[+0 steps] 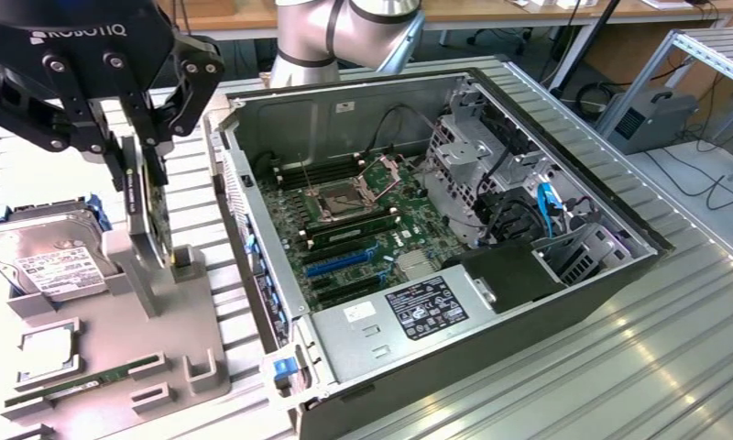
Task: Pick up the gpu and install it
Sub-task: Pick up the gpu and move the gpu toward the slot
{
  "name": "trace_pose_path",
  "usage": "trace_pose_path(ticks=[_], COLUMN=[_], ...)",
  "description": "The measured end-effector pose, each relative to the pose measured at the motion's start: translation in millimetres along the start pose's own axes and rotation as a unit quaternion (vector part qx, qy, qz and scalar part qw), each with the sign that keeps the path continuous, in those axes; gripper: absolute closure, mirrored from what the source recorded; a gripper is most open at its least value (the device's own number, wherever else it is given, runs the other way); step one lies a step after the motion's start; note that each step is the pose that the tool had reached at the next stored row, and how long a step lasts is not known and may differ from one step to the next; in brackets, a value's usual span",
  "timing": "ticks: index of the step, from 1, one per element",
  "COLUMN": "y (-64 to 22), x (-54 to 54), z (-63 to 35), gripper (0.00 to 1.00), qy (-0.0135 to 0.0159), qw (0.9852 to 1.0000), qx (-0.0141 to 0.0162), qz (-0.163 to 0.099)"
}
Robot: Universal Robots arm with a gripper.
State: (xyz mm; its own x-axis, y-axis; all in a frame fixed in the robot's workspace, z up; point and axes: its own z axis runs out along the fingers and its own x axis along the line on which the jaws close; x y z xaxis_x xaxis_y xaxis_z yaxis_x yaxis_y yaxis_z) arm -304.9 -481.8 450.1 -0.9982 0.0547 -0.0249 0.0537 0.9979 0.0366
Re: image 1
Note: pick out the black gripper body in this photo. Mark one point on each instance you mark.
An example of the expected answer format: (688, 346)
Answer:
(73, 27)

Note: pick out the graphics card with silver bracket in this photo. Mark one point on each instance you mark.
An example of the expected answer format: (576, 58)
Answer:
(142, 229)

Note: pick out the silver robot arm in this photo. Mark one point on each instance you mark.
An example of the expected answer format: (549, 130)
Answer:
(305, 27)

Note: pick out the long wooden desk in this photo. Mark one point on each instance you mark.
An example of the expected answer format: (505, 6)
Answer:
(244, 25)

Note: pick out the blue disk caddy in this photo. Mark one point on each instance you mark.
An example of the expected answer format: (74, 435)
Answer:
(100, 217)

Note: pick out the silver hard disk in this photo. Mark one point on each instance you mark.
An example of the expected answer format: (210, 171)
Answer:
(36, 256)

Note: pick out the CPU socket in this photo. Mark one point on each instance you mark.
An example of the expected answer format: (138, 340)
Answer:
(338, 201)

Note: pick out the metal socket cover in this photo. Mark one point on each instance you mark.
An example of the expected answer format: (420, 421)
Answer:
(381, 176)

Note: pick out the silver drive cage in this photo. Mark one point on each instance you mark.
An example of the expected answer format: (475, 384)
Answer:
(459, 156)

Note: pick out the blue expansion slot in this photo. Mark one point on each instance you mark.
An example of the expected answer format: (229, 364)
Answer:
(336, 265)

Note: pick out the green motherboard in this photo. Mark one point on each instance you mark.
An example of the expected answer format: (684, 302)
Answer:
(418, 215)

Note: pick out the silver CPU chip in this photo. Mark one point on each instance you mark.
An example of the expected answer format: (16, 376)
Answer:
(48, 350)

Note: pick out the wooden desk with white legs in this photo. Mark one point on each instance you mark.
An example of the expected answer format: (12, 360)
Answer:
(495, 16)

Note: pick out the grey parts rack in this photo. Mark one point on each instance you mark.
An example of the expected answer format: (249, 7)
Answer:
(116, 348)

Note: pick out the silver chipset heatsink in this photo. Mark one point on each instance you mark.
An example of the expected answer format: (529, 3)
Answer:
(418, 266)

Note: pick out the green RAM stick on rack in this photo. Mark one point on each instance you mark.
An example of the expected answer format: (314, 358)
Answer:
(106, 377)

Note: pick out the silver power supply unit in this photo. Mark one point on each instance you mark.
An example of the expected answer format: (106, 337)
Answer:
(354, 339)

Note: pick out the black stand pole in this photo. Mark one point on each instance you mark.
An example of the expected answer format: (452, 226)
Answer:
(587, 41)

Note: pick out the blue case latch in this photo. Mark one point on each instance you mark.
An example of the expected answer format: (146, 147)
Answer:
(282, 369)

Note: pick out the black plastic air shroud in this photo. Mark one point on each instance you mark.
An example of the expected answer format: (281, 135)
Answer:
(513, 275)

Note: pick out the grey equipment box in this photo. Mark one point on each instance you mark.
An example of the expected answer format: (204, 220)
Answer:
(653, 124)

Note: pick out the open PC case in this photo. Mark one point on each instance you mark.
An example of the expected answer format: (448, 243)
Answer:
(587, 321)

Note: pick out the aluminium slat frame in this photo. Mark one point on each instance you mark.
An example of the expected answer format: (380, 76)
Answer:
(721, 50)

